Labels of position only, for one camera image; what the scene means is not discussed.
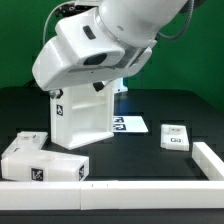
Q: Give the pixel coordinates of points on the white marker sheet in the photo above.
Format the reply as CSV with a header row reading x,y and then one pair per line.
x,y
130,124

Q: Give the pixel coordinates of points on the white cabinet top block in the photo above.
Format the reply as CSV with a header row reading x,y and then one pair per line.
x,y
44,166

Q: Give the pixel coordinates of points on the white front fence bar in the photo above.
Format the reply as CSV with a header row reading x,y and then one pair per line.
x,y
93,195

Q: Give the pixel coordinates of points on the black camera stand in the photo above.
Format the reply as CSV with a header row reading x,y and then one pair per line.
x,y
74,7

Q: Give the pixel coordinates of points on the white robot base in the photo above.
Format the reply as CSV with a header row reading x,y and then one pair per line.
x,y
119,86

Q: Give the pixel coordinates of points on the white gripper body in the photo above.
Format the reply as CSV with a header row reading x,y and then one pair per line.
x,y
70,62

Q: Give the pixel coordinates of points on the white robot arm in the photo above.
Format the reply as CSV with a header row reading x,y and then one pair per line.
x,y
111,39

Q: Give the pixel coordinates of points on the white cabinet body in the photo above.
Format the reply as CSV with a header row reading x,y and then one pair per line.
x,y
82,116

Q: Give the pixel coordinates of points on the white cabinet door panel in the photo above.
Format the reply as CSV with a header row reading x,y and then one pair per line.
x,y
26,140
174,137

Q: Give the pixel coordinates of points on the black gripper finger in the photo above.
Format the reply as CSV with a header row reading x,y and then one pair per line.
x,y
98,86
56,94

